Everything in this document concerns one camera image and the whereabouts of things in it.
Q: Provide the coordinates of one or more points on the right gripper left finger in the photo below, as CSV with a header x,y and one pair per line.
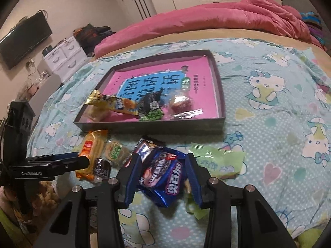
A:
x,y
69,226

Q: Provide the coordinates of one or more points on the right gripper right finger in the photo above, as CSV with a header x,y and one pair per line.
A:
x,y
258,224

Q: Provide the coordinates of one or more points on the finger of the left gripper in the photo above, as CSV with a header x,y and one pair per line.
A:
x,y
53,159
54,166

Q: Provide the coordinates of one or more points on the small dark brown candy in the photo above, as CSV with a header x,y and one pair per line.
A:
x,y
101,170

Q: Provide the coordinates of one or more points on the orange cake bar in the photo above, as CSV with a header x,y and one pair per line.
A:
x,y
93,145

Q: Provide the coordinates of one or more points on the round biscuit green label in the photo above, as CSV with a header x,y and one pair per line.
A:
x,y
116,153

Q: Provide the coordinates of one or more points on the clear-wrapped crumbly pastry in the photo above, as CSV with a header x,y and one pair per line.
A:
x,y
97,114

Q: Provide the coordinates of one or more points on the green yellow snack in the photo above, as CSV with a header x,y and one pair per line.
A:
x,y
224,163

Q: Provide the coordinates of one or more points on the blue Oreo packet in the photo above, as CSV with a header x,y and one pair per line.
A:
x,y
163,176

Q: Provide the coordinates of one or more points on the snickers chocolate bar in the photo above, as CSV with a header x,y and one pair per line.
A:
x,y
144,148

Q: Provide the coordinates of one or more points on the yellow snack packet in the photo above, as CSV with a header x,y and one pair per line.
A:
x,y
113,103

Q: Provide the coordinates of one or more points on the black green-pea snack packet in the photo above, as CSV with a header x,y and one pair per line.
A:
x,y
149,108

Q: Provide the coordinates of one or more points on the clear-wrapped red candy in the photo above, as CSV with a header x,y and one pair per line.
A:
x,y
181,106

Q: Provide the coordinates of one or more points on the tan plush fabric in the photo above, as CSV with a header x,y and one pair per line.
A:
x,y
43,203

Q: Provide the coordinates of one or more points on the white drawer chest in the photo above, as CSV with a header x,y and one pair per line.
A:
x,y
64,60

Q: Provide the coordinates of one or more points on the dark clothes pile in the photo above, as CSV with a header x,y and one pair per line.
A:
x,y
90,36

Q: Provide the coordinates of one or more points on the Hello Kitty blue quilt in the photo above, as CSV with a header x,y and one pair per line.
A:
x,y
277,102

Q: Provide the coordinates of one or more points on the dark shallow box tray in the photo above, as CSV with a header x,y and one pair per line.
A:
x,y
123,123

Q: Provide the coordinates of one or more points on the pink Chinese workbook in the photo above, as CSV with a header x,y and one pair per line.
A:
x,y
192,71

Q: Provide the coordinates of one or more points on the striped colourful cloth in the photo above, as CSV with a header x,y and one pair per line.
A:
x,y
313,21

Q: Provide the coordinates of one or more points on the pink blanket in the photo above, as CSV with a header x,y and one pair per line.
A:
x,y
263,15

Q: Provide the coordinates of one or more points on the grey quilted headboard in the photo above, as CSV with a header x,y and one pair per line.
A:
x,y
306,6

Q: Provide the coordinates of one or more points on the wall-mounted black television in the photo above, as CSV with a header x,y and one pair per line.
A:
x,y
23,39

